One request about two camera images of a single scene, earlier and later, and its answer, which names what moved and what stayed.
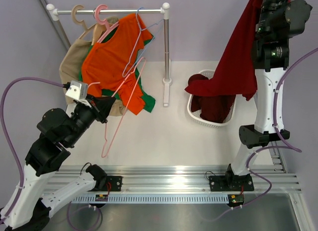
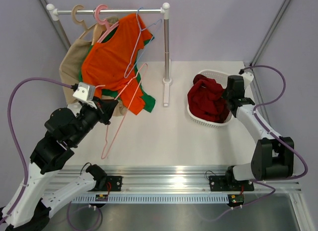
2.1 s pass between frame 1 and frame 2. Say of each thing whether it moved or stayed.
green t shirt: stayed
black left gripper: stayed
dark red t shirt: moved
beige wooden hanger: stayed
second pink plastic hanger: stayed
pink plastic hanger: moved
